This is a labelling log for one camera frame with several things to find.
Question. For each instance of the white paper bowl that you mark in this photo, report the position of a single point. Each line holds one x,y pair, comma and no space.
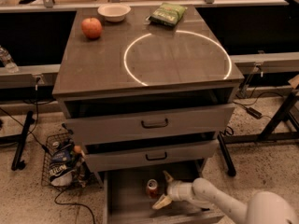
114,12

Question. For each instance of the black wire basket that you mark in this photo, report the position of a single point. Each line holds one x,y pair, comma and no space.
62,141

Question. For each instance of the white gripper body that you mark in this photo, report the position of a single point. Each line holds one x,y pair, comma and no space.
175,190

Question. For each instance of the grey bottom drawer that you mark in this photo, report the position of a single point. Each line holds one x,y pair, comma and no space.
126,200

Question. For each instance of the black table leg left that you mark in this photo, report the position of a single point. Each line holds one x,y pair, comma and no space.
20,140

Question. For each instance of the black table leg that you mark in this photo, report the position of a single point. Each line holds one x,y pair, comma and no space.
20,140
288,111

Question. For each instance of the green chip bag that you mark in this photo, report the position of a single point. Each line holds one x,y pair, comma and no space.
168,14

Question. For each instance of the black power adapter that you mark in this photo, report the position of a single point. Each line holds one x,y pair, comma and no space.
254,113

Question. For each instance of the red apple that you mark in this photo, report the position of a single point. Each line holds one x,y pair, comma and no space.
91,27

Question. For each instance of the red coke can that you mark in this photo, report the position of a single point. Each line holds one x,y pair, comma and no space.
152,188

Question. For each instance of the grey middle drawer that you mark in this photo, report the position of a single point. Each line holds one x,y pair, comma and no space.
150,156

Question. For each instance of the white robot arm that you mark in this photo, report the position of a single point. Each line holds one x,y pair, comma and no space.
263,208

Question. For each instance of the blue white snack bag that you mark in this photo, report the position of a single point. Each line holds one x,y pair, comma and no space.
60,169

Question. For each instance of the grey drawer cabinet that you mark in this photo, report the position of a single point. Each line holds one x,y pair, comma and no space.
138,66

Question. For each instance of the black table leg right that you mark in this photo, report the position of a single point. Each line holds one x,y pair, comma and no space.
288,111

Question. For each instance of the grey drawer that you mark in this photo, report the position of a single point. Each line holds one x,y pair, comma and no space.
126,200
138,126
150,156

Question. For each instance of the clear plastic water bottle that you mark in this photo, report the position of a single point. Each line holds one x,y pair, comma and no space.
7,61

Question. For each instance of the grey top drawer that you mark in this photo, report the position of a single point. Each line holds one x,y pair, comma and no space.
138,126

